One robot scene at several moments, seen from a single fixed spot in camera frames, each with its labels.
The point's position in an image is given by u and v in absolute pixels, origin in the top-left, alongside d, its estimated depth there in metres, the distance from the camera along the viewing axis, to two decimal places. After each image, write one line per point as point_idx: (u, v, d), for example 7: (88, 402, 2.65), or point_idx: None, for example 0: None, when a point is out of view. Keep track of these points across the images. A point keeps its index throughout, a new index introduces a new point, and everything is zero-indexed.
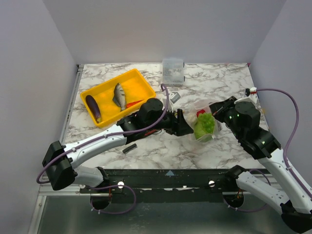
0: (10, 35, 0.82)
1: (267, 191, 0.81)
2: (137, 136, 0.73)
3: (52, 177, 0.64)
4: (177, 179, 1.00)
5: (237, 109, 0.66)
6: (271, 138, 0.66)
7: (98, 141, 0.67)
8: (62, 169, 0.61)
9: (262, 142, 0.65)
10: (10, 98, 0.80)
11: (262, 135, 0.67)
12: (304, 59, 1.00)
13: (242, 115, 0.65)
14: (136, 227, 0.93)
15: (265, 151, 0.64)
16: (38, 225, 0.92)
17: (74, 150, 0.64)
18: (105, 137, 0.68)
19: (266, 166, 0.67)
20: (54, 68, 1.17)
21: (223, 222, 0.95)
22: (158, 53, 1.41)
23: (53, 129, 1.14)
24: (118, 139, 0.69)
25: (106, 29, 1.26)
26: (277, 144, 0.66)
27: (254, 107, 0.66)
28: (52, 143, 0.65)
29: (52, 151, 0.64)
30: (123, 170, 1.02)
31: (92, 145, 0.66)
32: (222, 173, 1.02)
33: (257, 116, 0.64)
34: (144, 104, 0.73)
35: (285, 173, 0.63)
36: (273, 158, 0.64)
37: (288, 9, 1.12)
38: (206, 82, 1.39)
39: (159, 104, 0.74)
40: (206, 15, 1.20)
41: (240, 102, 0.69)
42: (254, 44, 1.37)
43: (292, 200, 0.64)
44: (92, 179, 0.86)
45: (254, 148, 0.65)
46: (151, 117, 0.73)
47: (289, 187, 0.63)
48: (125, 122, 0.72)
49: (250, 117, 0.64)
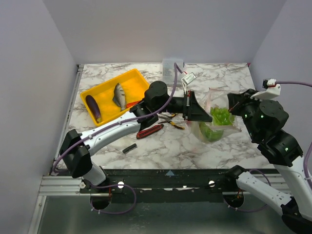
0: (10, 35, 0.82)
1: (267, 191, 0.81)
2: (150, 122, 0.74)
3: (71, 164, 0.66)
4: (177, 179, 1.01)
5: (262, 110, 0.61)
6: (295, 144, 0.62)
7: (111, 128, 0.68)
8: (80, 155, 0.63)
9: (285, 148, 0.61)
10: (10, 98, 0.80)
11: (284, 139, 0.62)
12: (305, 59, 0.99)
13: (267, 117, 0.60)
14: (136, 227, 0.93)
15: (287, 159, 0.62)
16: (38, 225, 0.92)
17: (90, 137, 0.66)
18: (119, 123, 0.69)
19: (282, 172, 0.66)
20: (55, 68, 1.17)
21: (223, 222, 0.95)
22: (158, 53, 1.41)
23: (53, 128, 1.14)
24: (132, 125, 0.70)
25: (106, 29, 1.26)
26: (300, 151, 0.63)
27: (282, 109, 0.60)
28: (69, 130, 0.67)
29: (69, 138, 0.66)
30: (123, 170, 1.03)
31: (107, 132, 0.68)
32: (222, 173, 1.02)
33: (283, 120, 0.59)
34: (147, 90, 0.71)
35: (303, 183, 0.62)
36: (293, 167, 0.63)
37: (288, 9, 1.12)
38: (206, 82, 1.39)
39: (163, 87, 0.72)
40: (206, 15, 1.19)
41: (264, 101, 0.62)
42: (254, 44, 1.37)
43: (301, 207, 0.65)
44: (95, 176, 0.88)
45: (275, 153, 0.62)
46: (158, 102, 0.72)
47: (303, 195, 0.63)
48: (137, 108, 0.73)
49: (277, 121, 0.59)
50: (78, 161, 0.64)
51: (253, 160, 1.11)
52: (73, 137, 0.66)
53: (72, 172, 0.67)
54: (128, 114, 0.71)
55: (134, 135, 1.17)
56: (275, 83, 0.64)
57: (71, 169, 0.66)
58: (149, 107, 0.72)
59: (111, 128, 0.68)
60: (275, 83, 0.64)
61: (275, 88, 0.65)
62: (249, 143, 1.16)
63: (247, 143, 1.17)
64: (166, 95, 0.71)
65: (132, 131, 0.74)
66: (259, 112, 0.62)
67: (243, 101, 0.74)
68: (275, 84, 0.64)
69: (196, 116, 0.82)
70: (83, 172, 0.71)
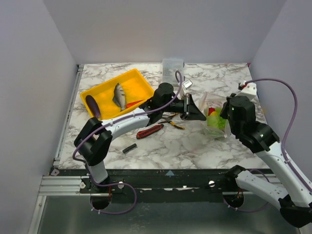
0: (10, 35, 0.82)
1: (265, 187, 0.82)
2: (155, 118, 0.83)
3: (90, 149, 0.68)
4: (177, 179, 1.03)
5: (231, 103, 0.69)
6: (269, 131, 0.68)
7: (128, 118, 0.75)
8: (103, 139, 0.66)
9: (261, 135, 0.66)
10: (10, 98, 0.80)
11: (259, 128, 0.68)
12: (305, 59, 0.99)
13: (237, 108, 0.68)
14: (136, 227, 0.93)
15: (263, 144, 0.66)
16: (38, 225, 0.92)
17: (112, 123, 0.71)
18: (134, 115, 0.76)
19: (265, 160, 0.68)
20: (55, 68, 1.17)
21: (223, 222, 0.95)
22: (158, 53, 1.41)
23: (53, 128, 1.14)
24: (144, 118, 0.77)
25: (106, 29, 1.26)
26: (276, 137, 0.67)
27: (248, 101, 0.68)
28: (90, 119, 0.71)
29: (90, 126, 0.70)
30: (123, 170, 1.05)
31: (125, 121, 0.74)
32: (222, 173, 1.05)
33: (250, 108, 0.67)
34: (157, 90, 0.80)
35: (283, 166, 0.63)
36: (271, 151, 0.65)
37: (288, 9, 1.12)
38: (207, 82, 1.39)
39: (170, 88, 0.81)
40: (206, 15, 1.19)
41: (234, 97, 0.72)
42: (254, 44, 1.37)
43: (290, 193, 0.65)
44: (97, 173, 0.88)
45: (253, 141, 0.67)
46: (164, 100, 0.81)
47: (288, 180, 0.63)
48: (146, 106, 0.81)
49: (244, 109, 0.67)
50: (99, 145, 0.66)
51: (253, 160, 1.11)
52: (94, 124, 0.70)
53: (90, 158, 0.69)
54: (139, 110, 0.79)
55: (134, 135, 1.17)
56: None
57: (91, 155, 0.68)
58: (155, 105, 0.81)
59: (128, 119, 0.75)
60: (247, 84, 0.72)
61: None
62: None
63: None
64: (172, 95, 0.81)
65: (140, 126, 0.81)
66: (230, 107, 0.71)
67: (226, 104, 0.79)
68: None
69: (194, 115, 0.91)
70: (98, 162, 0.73)
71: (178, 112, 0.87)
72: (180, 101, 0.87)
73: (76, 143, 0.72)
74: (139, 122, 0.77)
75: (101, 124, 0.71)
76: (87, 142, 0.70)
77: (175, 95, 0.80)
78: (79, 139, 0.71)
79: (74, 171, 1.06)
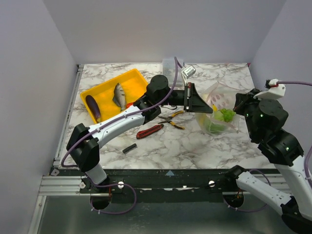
0: (10, 35, 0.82)
1: (266, 191, 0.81)
2: (153, 114, 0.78)
3: (80, 157, 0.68)
4: (177, 179, 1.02)
5: (260, 109, 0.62)
6: (296, 144, 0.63)
7: (118, 122, 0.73)
8: (89, 147, 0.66)
9: (286, 148, 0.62)
10: (10, 98, 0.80)
11: (285, 139, 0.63)
12: (305, 59, 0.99)
13: (267, 116, 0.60)
14: (136, 227, 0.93)
15: (288, 158, 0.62)
16: (38, 225, 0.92)
17: (99, 130, 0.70)
18: (125, 117, 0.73)
19: (283, 172, 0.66)
20: (54, 68, 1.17)
21: (223, 222, 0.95)
22: (158, 53, 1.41)
23: (53, 129, 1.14)
24: (137, 118, 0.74)
25: (106, 29, 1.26)
26: (301, 151, 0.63)
27: (281, 108, 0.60)
28: (76, 126, 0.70)
29: (77, 133, 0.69)
30: (123, 170, 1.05)
31: (114, 125, 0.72)
32: (222, 173, 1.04)
33: (283, 118, 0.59)
34: (149, 84, 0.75)
35: (303, 183, 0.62)
36: (294, 166, 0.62)
37: (288, 9, 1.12)
38: (206, 82, 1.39)
39: (164, 81, 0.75)
40: (206, 15, 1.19)
41: (263, 100, 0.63)
42: (254, 44, 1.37)
43: (302, 206, 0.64)
44: (95, 176, 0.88)
45: (276, 153, 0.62)
46: (159, 95, 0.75)
47: (302, 194, 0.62)
48: (141, 103, 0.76)
49: (276, 119, 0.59)
50: (87, 153, 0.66)
51: (253, 160, 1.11)
52: (81, 131, 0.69)
53: (81, 165, 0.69)
54: (133, 108, 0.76)
55: (134, 135, 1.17)
56: (276, 83, 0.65)
57: (81, 163, 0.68)
58: (151, 100, 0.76)
59: (117, 122, 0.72)
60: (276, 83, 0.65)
61: (278, 88, 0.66)
62: (249, 143, 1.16)
63: (246, 143, 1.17)
64: (167, 88, 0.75)
65: (136, 125, 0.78)
66: (258, 111, 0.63)
67: (247, 100, 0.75)
68: (278, 84, 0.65)
69: (198, 108, 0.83)
70: (90, 167, 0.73)
71: (178, 104, 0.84)
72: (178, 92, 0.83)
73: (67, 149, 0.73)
74: (131, 123, 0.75)
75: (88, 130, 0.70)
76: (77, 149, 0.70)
77: (170, 88, 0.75)
78: (69, 146, 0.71)
79: (74, 171, 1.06)
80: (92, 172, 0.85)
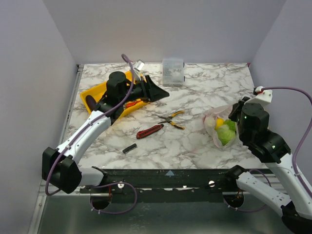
0: (11, 35, 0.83)
1: (267, 192, 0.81)
2: (117, 112, 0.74)
3: (60, 181, 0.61)
4: (177, 179, 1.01)
5: (243, 111, 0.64)
6: (282, 142, 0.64)
7: (85, 130, 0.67)
8: (67, 168, 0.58)
9: (272, 146, 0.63)
10: (10, 98, 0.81)
11: (271, 138, 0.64)
12: (305, 59, 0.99)
13: (250, 118, 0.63)
14: (136, 227, 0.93)
15: (275, 156, 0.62)
16: (38, 225, 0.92)
17: (69, 146, 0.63)
18: (90, 124, 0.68)
19: (274, 170, 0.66)
20: (54, 68, 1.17)
21: (223, 222, 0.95)
22: (158, 53, 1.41)
23: (52, 129, 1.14)
24: (103, 121, 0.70)
25: (106, 29, 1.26)
26: (287, 148, 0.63)
27: (262, 109, 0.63)
28: (44, 151, 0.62)
29: (48, 158, 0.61)
30: (123, 170, 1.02)
31: (83, 136, 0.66)
32: (222, 173, 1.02)
33: (265, 118, 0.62)
34: (107, 81, 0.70)
35: (293, 179, 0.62)
36: (282, 164, 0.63)
37: (288, 10, 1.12)
38: (206, 82, 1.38)
39: (122, 75, 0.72)
40: (206, 15, 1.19)
41: (247, 104, 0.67)
42: (254, 44, 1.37)
43: (296, 204, 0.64)
44: (93, 176, 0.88)
45: (263, 151, 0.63)
46: (120, 90, 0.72)
47: (295, 192, 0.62)
48: (101, 105, 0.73)
49: (258, 119, 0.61)
50: (66, 172, 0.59)
51: (253, 160, 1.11)
52: (50, 155, 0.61)
53: (65, 187, 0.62)
54: (97, 113, 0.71)
55: (135, 135, 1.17)
56: (261, 89, 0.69)
57: (63, 185, 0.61)
58: (112, 99, 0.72)
59: (85, 132, 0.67)
60: (262, 89, 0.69)
61: (264, 94, 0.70)
62: None
63: None
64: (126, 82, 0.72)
65: (104, 129, 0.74)
66: (242, 114, 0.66)
67: (239, 107, 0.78)
68: (263, 90, 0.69)
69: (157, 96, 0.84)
70: (75, 185, 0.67)
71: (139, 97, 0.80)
72: (136, 86, 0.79)
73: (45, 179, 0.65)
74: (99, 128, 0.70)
75: (59, 151, 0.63)
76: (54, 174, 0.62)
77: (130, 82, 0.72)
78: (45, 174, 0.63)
79: None
80: (88, 180, 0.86)
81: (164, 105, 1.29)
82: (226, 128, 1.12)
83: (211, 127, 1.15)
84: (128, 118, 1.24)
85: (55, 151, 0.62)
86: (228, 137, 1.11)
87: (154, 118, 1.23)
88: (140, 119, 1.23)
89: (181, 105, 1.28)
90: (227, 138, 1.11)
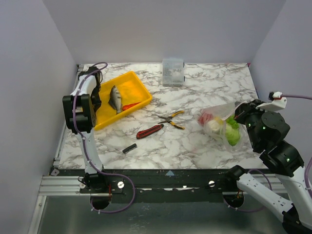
0: (11, 36, 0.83)
1: (268, 196, 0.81)
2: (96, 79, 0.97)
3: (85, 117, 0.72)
4: (177, 179, 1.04)
5: (263, 122, 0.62)
6: (296, 155, 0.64)
7: (84, 83, 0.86)
8: (87, 100, 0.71)
9: (286, 160, 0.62)
10: (10, 98, 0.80)
11: (286, 150, 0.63)
12: (305, 60, 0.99)
13: (270, 129, 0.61)
14: (136, 227, 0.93)
15: (289, 169, 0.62)
16: (38, 225, 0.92)
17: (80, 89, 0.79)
18: (85, 80, 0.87)
19: (284, 182, 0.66)
20: (54, 68, 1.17)
21: (223, 222, 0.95)
22: (158, 53, 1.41)
23: (52, 128, 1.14)
24: (91, 78, 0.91)
25: (106, 29, 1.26)
26: (301, 162, 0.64)
27: (283, 122, 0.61)
28: (62, 100, 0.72)
29: (68, 103, 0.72)
30: (123, 170, 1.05)
31: (85, 86, 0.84)
32: (222, 173, 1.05)
33: (285, 131, 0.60)
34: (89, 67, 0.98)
35: (303, 192, 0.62)
36: (295, 177, 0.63)
37: (288, 10, 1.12)
38: (206, 82, 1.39)
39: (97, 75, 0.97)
40: (205, 15, 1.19)
41: (267, 113, 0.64)
42: (254, 44, 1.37)
43: (302, 214, 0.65)
44: (97, 160, 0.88)
45: (277, 164, 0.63)
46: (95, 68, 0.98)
47: (302, 204, 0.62)
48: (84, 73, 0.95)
49: (278, 132, 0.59)
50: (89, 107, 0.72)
51: (253, 160, 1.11)
52: (70, 100, 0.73)
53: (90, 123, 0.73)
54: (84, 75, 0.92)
55: (134, 135, 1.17)
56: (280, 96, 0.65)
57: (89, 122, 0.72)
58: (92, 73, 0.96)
59: (85, 84, 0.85)
60: (281, 96, 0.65)
61: (281, 100, 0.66)
62: (249, 143, 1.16)
63: (246, 143, 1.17)
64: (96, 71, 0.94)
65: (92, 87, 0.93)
66: (261, 124, 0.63)
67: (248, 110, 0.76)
68: (281, 96, 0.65)
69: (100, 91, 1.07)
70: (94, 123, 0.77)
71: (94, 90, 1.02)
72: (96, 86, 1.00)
73: (69, 126, 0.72)
74: (90, 82, 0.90)
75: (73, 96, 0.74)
76: (77, 115, 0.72)
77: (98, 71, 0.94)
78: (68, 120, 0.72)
79: (74, 171, 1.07)
80: (92, 155, 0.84)
81: (164, 106, 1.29)
82: (232, 128, 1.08)
83: (217, 131, 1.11)
84: (128, 118, 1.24)
85: (71, 96, 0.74)
86: (233, 137, 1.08)
87: (154, 118, 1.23)
88: (140, 119, 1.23)
89: (181, 105, 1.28)
90: (233, 138, 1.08)
